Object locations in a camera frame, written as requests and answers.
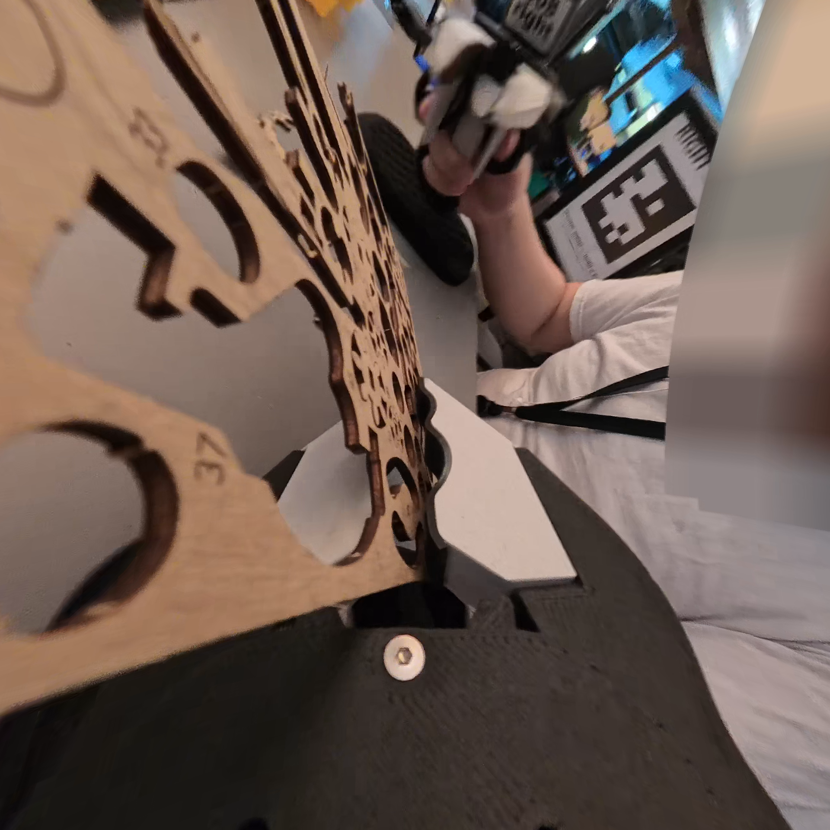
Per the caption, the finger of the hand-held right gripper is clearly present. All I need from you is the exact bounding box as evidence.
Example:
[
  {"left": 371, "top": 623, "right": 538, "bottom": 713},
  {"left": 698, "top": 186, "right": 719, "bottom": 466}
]
[
  {"left": 431, "top": 18, "right": 497, "bottom": 75},
  {"left": 472, "top": 68, "right": 566, "bottom": 128}
]

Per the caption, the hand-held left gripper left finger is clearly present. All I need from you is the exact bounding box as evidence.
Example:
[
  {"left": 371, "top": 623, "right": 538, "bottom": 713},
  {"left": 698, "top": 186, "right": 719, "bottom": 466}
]
[{"left": 278, "top": 420, "right": 380, "bottom": 566}]

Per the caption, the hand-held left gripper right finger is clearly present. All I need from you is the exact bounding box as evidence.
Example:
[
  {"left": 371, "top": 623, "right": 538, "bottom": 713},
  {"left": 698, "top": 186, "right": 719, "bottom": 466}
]
[{"left": 421, "top": 378, "right": 579, "bottom": 616}]

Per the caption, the laser-cut wooden parts sheet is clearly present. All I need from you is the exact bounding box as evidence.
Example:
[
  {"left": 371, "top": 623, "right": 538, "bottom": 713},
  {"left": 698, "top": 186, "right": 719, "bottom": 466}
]
[{"left": 0, "top": 0, "right": 450, "bottom": 714}]

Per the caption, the person's right forearm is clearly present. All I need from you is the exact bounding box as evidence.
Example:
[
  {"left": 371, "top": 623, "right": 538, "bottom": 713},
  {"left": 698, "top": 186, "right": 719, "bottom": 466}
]
[{"left": 466, "top": 195, "right": 584, "bottom": 354}]

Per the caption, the person's right hand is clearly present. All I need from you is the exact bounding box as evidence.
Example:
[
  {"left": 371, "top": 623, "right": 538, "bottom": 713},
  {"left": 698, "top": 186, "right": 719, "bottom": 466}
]
[{"left": 418, "top": 91, "right": 540, "bottom": 220}]

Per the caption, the framed square-code sign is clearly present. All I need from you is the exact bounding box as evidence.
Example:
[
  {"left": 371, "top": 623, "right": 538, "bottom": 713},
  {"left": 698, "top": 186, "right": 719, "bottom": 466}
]
[{"left": 537, "top": 110, "right": 714, "bottom": 281}]

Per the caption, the black lanyard strap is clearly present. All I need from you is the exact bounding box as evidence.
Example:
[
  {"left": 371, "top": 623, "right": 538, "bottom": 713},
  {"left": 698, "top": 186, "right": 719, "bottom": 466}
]
[{"left": 476, "top": 365, "right": 670, "bottom": 442}]

